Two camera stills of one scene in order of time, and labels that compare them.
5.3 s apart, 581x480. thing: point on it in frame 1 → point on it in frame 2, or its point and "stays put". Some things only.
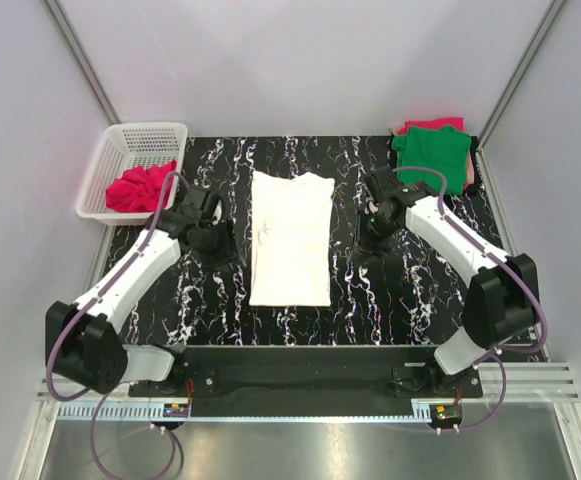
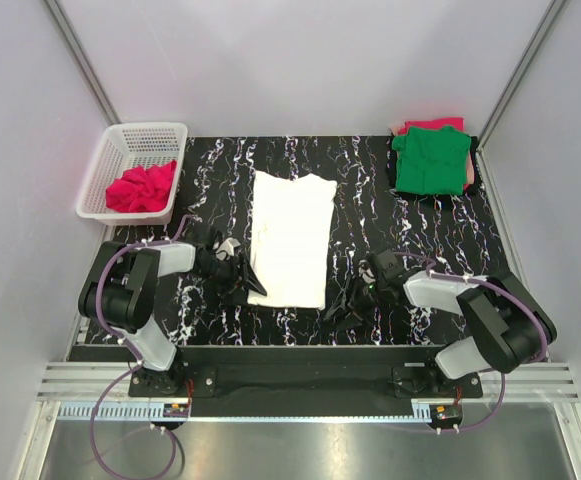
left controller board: x=176 y=410 stays put
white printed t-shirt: x=292 y=227 stays put
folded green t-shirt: x=438 y=148 stays put
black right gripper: x=371 y=239 → x=356 y=298
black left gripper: x=221 y=245 → x=237 y=275
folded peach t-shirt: x=470 y=171 stays put
